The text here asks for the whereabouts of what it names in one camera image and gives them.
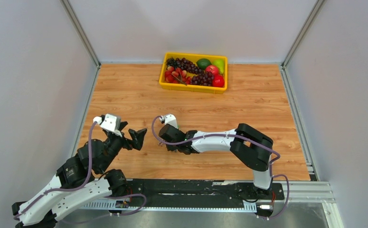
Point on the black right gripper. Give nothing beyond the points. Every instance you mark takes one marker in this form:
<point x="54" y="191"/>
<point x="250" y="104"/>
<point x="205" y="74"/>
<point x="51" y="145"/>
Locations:
<point x="169" y="147"/>

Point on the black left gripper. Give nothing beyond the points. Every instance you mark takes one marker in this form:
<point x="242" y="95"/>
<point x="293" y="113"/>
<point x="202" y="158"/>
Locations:
<point x="137" y="136"/>

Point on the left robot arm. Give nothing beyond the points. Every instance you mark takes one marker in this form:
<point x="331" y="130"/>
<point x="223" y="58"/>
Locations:
<point x="84" y="177"/>

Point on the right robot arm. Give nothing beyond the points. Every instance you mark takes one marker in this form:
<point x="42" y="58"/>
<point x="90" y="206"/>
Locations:
<point x="253" y="148"/>

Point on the yellow fruit tray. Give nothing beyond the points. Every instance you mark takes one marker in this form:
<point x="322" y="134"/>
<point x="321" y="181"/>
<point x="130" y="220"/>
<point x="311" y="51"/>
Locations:
<point x="193" y="88"/>

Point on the red strawberries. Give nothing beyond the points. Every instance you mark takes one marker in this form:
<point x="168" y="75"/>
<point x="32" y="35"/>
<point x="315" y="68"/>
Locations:
<point x="176" y="76"/>

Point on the dark grape bunch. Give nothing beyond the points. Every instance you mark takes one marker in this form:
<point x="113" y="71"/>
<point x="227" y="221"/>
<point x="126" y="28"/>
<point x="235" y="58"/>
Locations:
<point x="199" y="77"/>

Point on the red tomato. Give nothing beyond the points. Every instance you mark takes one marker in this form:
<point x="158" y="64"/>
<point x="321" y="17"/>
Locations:
<point x="218" y="81"/>

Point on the green avocado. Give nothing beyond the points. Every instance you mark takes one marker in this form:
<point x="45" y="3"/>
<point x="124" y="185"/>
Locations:
<point x="203" y="63"/>

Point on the red apple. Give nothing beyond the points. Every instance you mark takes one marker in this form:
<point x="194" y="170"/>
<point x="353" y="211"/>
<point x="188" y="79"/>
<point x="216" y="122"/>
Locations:
<point x="212" y="70"/>

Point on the green pear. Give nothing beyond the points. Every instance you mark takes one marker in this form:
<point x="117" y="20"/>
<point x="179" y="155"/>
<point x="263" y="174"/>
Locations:
<point x="220" y="64"/>

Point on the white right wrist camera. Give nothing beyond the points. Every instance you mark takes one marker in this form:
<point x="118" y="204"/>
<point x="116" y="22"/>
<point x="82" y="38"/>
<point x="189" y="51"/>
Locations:
<point x="169" y="119"/>

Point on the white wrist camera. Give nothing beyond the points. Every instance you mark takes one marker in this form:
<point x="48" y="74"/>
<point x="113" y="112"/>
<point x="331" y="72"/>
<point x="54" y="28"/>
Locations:
<point x="169" y="119"/>
<point x="109" y="123"/>

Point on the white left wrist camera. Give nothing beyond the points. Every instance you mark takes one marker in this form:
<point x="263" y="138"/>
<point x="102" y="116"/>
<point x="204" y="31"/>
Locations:
<point x="109" y="123"/>

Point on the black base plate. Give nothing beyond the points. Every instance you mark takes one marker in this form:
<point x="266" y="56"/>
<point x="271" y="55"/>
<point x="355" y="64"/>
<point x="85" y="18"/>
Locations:
<point x="192" y="193"/>

